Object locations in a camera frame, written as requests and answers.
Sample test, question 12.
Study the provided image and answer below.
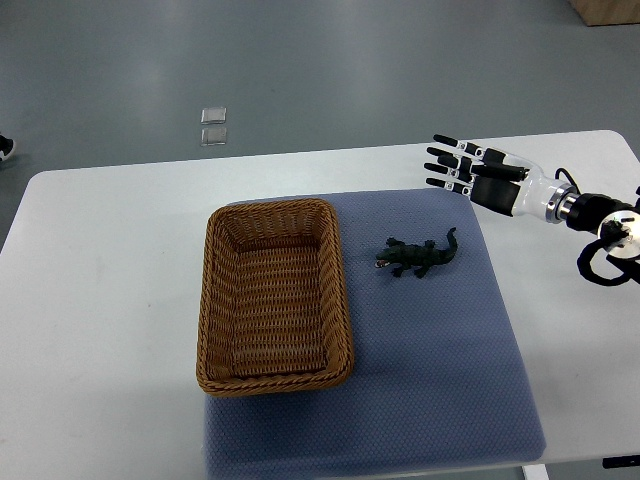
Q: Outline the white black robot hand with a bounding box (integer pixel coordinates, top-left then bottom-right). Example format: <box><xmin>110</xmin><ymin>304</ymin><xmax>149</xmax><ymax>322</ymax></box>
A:
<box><xmin>424</xmin><ymin>134</ymin><xmax>578</xmax><ymax>223</ymax></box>

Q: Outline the dark green toy crocodile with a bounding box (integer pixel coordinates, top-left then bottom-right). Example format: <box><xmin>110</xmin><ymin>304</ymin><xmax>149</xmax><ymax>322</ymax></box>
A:
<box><xmin>374</xmin><ymin>227</ymin><xmax>458</xmax><ymax>278</ymax></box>

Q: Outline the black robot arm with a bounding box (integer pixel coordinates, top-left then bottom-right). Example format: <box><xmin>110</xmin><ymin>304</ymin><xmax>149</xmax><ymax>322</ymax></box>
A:
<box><xmin>559</xmin><ymin>193</ymin><xmax>639</xmax><ymax>287</ymax></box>

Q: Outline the brown wicker basket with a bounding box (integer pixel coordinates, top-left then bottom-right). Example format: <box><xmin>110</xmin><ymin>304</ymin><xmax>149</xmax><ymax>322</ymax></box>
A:
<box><xmin>196</xmin><ymin>198</ymin><xmax>355</xmax><ymax>398</ymax></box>

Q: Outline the wooden cabinet corner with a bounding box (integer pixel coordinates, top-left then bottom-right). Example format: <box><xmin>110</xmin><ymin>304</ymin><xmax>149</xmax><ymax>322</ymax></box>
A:
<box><xmin>569</xmin><ymin>0</ymin><xmax>640</xmax><ymax>27</ymax></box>

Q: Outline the blue-grey fabric mat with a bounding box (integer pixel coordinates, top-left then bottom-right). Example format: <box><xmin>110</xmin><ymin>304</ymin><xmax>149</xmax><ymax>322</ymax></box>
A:
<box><xmin>204</xmin><ymin>189</ymin><xmax>546</xmax><ymax>479</ymax></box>

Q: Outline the white table leg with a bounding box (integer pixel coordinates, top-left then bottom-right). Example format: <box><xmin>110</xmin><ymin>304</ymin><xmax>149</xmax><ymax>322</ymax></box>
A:
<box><xmin>522</xmin><ymin>464</ymin><xmax>550</xmax><ymax>480</ymax></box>

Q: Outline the black table control panel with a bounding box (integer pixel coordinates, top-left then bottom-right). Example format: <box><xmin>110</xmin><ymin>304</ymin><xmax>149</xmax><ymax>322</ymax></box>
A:
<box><xmin>602</xmin><ymin>454</ymin><xmax>640</xmax><ymax>469</ymax></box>

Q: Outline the lower floor socket plate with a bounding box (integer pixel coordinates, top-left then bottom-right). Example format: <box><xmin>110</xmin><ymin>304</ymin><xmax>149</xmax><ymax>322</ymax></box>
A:
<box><xmin>201</xmin><ymin>126</ymin><xmax>228</xmax><ymax>146</ymax></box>

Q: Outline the floor socket plate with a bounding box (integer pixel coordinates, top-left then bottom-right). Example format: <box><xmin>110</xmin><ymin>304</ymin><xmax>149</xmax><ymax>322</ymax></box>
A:
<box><xmin>201</xmin><ymin>126</ymin><xmax>228</xmax><ymax>146</ymax></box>
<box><xmin>201</xmin><ymin>106</ymin><xmax>227</xmax><ymax>125</ymax></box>

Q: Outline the upper floor socket plate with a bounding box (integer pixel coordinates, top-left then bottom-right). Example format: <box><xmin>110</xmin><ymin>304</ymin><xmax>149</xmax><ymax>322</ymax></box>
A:
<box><xmin>201</xmin><ymin>106</ymin><xmax>227</xmax><ymax>125</ymax></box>

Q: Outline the black white shoe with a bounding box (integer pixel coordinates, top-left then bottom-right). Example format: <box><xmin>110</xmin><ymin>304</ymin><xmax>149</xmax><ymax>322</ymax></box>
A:
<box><xmin>0</xmin><ymin>135</ymin><xmax>16</xmax><ymax>162</ymax></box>

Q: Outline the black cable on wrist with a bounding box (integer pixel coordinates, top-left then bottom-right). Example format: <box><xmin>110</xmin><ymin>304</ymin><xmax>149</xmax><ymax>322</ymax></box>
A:
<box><xmin>553</xmin><ymin>168</ymin><xmax>581</xmax><ymax>192</ymax></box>

